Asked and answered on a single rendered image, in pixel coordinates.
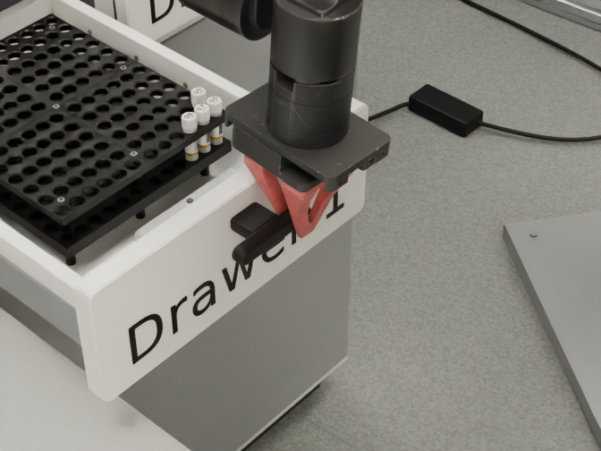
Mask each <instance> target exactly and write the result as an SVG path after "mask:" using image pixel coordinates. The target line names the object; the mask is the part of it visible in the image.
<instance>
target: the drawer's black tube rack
mask: <svg viewBox="0 0 601 451"><path fill-rule="evenodd" d="M49 23H56V24H54V25H48V24H49ZM36 30H42V31H36ZM64 30H69V31H68V32H61V31H64ZM27 36H30V38H23V37H27ZM76 38H83V39H80V40H75V39H76ZM12 43H19V44H17V45H10V44H12ZM38 44H45V45H43V46H36V45H38ZM64 45H70V46H69V47H65V46H64ZM90 46H96V47H90ZM2 49H3V50H5V51H4V52H0V64H5V66H3V67H0V212H2V213H3V214H5V215H6V216H7V217H9V218H10V219H11V220H13V221H14V222H16V223H17V224H18V225H20V226H22V227H23V228H25V229H26V230H28V231H29V232H30V233H32V234H34V235H35V236H37V238H39V239H40V240H41V241H43V242H44V243H46V244H48V245H49V246H51V247H52V248H53V249H55V250H56V251H58V252H60V253H61V254H62V255H64V256H65V261H66V264H67V265H68V266H73V265H75V264H76V258H75V254H77V253H78V252H80V251H82V250H83V249H85V248H86V247H88V246H89V245H91V244H92V243H93V242H95V241H96V240H98V239H99V238H101V237H102V236H104V235H105V234H107V233H109V232H110V231H112V230H113V229H115V228H116V227H117V226H119V225H121V224H122V223H124V222H125V221H127V220H128V219H130V218H131V217H133V216H136V218H137V219H142V218H144V217H145V216H146V215H145V208H146V207H148V206H149V205H151V204H152V203H154V202H155V201H157V200H159V199H160V198H162V197H163V196H165V195H166V194H167V193H168V192H170V191H172V190H173V189H175V188H176V187H178V186H179V185H181V184H182V183H184V182H186V181H187V180H189V179H190V178H191V177H192V176H194V175H195V174H197V173H199V172H200V174H201V175H203V176H206V175H209V166H210V165H211V164H213V163H214V162H216V161H217V160H218V159H219V158H221V157H223V156H224V155H226V154H227V153H229V152H230V151H232V144H231V141H230V140H228V139H226V138H225V137H223V143H221V144H219V145H214V144H211V143H210V148H211V150H210V151H209V152H207V153H201V152H199V158H198V159H197V160H195V161H189V160H187V159H186V157H185V149H182V150H181V151H179V152H178V153H176V154H175V155H173V156H171V157H170V158H168V159H167V160H166V161H164V162H163V163H161V164H159V165H158V166H156V167H154V168H153V169H151V170H150V171H148V172H147V173H145V174H144V175H142V176H141V177H139V178H138V179H136V180H135V181H133V182H131V183H129V184H128V185H126V186H125V187H123V188H122V189H121V190H119V191H117V192H116V193H114V194H113V195H111V196H110V197H108V198H107V199H105V200H103V201H101V202H100V203H98V204H97V205H96V206H95V207H93V208H91V209H89V210H88V211H86V212H85V213H83V214H82V215H80V216H79V217H76V218H75V219H73V221H71V222H70V223H68V224H67V225H64V226H62V225H60V224H59V223H57V222H56V221H54V219H52V218H51V217H49V216H48V215H47V208H49V207H51V206H52V205H54V204H55V203H56V202H58V201H59V202H63V201H64V197H66V196H68V195H69V194H71V193H72V192H74V191H76V190H78V189H79V188H80V187H82V186H83V185H85V184H86V183H88V182H90V181H92V180H93V179H95V178H96V177H98V176H100V175H101V174H103V173H104V172H106V171H107V170H109V169H110V168H112V167H114V166H116V165H117V164H119V163H120V162H122V161H124V160H125V159H126V158H127V157H130V156H137V157H139V156H138V155H137V154H138V153H137V152H138V151H139V150H141V149H143V148H144V147H146V146H147V145H148V144H150V143H151V142H153V141H155V140H157V139H158V138H160V137H162V136H163V135H165V134H166V133H168V132H170V131H171V130H172V129H174V128H175V127H177V126H179V125H180V124H182V115H183V114H184V113H187V112H192V113H194V108H195V107H193V106H192V103H191V94H190V93H191V91H190V90H188V89H185V88H184V87H183V86H181V85H179V84H177V83H176V82H174V81H171V80H169V79H168V78H166V77H165V76H163V75H161V74H160V73H158V72H155V71H153V70H152V69H150V68H148V67H147V66H145V65H144V64H141V63H139V62H137V61H136V60H134V59H132V58H130V57H128V56H127V55H125V54H123V53H121V52H120V51H118V50H116V49H114V48H112V47H110V46H109V45H107V44H105V43H104V42H102V41H100V40H98V39H96V38H94V37H92V36H90V35H89V34H88V33H86V32H84V31H82V30H80V29H78V28H76V27H74V26H72V25H71V24H70V23H68V22H66V21H64V20H62V19H60V18H58V17H56V16H55V15H53V14H52V13H50V14H49V15H47V16H46V17H44V18H42V19H40V20H38V21H35V22H33V23H31V24H30V25H28V26H26V27H25V28H23V29H21V30H18V31H16V32H14V33H13V34H11V35H9V36H7V37H5V38H3V39H1V40H0V50H2ZM24 51H32V52H29V53H23V52H24ZM77 53H85V54H83V55H79V54H77ZM103 54H111V55H103ZM14 57H18V58H19V59H16V60H10V59H11V58H14ZM94 60H97V61H99V62H96V63H93V62H91V61H94ZM121 61H123V62H126V63H123V64H116V63H117V62H121ZM107 68H111V69H113V70H111V71H107V70H106V69H107ZM136 72H144V73H142V74H135V73H136ZM130 79H131V81H130ZM152 80H158V82H149V81H152ZM140 87H144V88H146V89H138V88H140ZM168 88H171V89H173V90H170V91H166V90H164V89H168ZM153 96H161V98H154V97H153ZM180 97H188V99H179V98H180ZM171 104H174V105H177V106H174V107H170V106H168V105H171ZM139 158H140V159H142V160H144V161H145V162H147V163H149V162H148V161H147V160H145V159H143V158H142V157H139ZM149 164H151V163H149Z"/></svg>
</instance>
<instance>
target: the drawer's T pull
mask: <svg viewBox="0 0 601 451"><path fill-rule="evenodd" d="M230 222H231V228H232V230H233V231H234V232H235V233H237V234H239V235H240V236H242V237H244V238H245V240H244V241H242V242H241V243H239V244H238V245H237V246H235V248H234V249H233V252H232V258H233V260H234V261H236V262H237V263H239V264H240V265H242V266H246V265H248V264H250V263H251V262H252V261H253V260H255V259H256V258H257V257H259V256H260V255H261V254H263V253H264V252H265V251H267V250H268V249H270V248H271V247H272V246H274V245H275V244H276V243H278V242H279V241H281V240H282V239H283V238H284V237H285V236H287V235H288V234H290V233H291V232H292V231H294V230H295V228H294V225H293V222H292V218H291V215H290V212H289V209H287V210H285V211H284V212H283V213H281V214H280V215H277V214H276V213H274V212H273V211H271V210H269V209H268V208H265V207H264V206H262V205H260V204H259V203H257V202H253V203H252V204H250V205H249V206H248V207H247V208H245V209H244V210H242V211H241V212H239V213H238V214H237V215H235V216H234V217H232V219H231V221H230Z"/></svg>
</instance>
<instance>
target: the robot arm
mask: <svg viewBox="0 0 601 451"><path fill-rule="evenodd" d="M178 1H179V2H180V3H181V4H182V5H184V6H185V7H187V8H189V9H191V10H192V11H194V12H196V13H199V14H201V15H202V16H204V17H206V18H208V19H210V20H211V21H214V22H216V23H218V24H219V25H221V26H223V27H225V28H227V29H229V30H231V31H233V32H235V33H237V34H238V35H240V36H242V37H244V38H246V39H248V40H252V41H256V40H260V39H262V38H264V37H266V36H267V35H268V34H270V33H271V47H270V61H269V76H268V83H266V84H264V85H263V86H261V87H259V88H257V89H255V90H253V91H251V93H249V94H247V95H246V96H244V97H242V98H240V99H238V100H236V101H234V102H233V103H232V104H230V105H229V106H227V107H226V108H225V119H224V124H225V126H226V127H228V126H230V125H232V124H233V139H232V145H233V147H234V148H235V149H237V150H239V151H240V152H241V153H242V154H244V164H245V165H246V167H247V168H248V169H249V170H250V172H251V174H252V175H253V177H254V178H255V180H256V181H257V183H258V185H259V186H260V188H261V189H262V191H263V192H264V193H265V194H266V196H267V198H268V200H269V201H270V203H271V205H272V207H273V209H274V211H275V213H276V214H277V215H280V214H281V213H283V212H284V211H285V210H287V209H289V212H290V215H291V218H292V222H293V225H294V228H295V231H296V233H297V235H298V237H300V238H303V237H305V236H306V235H307V234H309V233H311V232H312V231H313V230H314V229H315V227H316V225H317V223H318V221H319V219H320V218H321V217H322V215H323V213H324V211H325V210H326V207H327V205H328V203H329V202H330V200H331V199H332V198H333V196H334V195H335V194H336V192H337V191H338V190H339V189H340V188H341V187H342V186H343V185H345V184H346V183H347V182H348V178H349V177H350V176H351V174H352V173H353V172H354V171H355V170H356V169H359V170H361V171H365V170H366V169H368V168H369V167H371V166H373V165H374V164H375V163H377V162H378V161H380V160H381V159H383V158H384V157H386V156H387V155H388V154H389V148H390V141H391V137H390V136H389V135H388V134H387V133H385V132H383V131H382V130H380V129H378V128H377V127H376V126H374V125H373V124H371V123H369V122H367V121H366V120H364V119H362V118H361V117H359V116H357V115H355V114H354V113H353V112H351V100H352V92H353V84H354V76H355V68H356V61H357V53H358V45H359V37H360V22H361V15H362V6H363V0H178ZM277 177H279V178H280V179H282V183H281V185H282V188H281V186H280V183H279V182H278V180H277ZM319 188H320V189H319ZM318 189H319V191H318V194H317V197H316V199H315V201H314V203H313V206H312V208H311V210H310V212H309V204H310V201H311V200H312V198H313V197H314V196H315V194H316V193H317V190H318ZM308 212H309V214H308Z"/></svg>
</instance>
